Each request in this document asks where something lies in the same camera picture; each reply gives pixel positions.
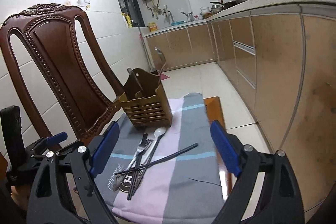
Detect silver metal spoon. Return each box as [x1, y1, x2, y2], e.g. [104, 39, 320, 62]
[154, 47, 166, 77]

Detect brown lower kitchen cabinets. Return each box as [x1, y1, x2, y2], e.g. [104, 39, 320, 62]
[145, 3, 335, 209]

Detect white plastic spoon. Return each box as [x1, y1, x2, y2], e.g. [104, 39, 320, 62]
[135, 127, 167, 167]

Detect brown wooden utensil holder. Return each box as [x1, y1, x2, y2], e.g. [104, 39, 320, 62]
[119, 68, 173, 128]

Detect silver metal fork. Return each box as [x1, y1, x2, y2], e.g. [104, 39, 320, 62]
[125, 134, 153, 172]

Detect black frying pan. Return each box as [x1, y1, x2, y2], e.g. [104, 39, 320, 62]
[211, 1, 237, 10]

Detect yellow box on counter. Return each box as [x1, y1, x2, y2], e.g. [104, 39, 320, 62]
[148, 22, 158, 32]

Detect black metal spoon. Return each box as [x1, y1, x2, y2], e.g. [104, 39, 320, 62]
[127, 68, 143, 92]

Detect black chopstick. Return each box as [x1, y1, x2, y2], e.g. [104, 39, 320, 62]
[127, 139, 153, 200]
[114, 143, 199, 176]
[131, 151, 155, 198]

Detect grey pink checked cloth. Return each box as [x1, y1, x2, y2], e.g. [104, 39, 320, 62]
[95, 93, 224, 223]

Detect brown carved wooden chair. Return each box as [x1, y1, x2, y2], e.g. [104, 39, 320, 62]
[1, 3, 123, 145]

